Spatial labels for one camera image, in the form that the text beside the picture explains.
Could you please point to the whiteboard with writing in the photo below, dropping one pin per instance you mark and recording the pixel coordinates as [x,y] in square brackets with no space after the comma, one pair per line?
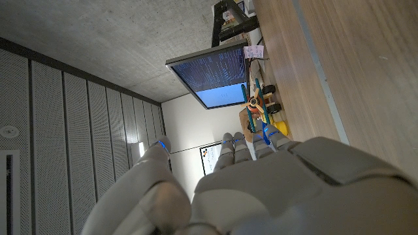
[210,156]

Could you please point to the black computer monitor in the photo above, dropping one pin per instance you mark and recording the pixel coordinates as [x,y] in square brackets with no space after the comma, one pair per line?
[212,75]

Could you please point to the paper note on monitor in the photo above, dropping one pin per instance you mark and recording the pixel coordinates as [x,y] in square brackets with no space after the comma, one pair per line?
[254,51]

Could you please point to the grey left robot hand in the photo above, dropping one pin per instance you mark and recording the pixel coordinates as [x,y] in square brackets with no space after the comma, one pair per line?
[261,192]

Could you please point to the small yellow cup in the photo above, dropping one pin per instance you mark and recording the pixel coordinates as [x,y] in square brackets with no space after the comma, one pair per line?
[282,128]

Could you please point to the round white ceiling fixture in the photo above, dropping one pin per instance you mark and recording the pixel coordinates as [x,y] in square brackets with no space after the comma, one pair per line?
[8,131]

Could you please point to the wooden toy airplane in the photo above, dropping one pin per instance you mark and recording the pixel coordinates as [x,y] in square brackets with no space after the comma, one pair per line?
[256,102]

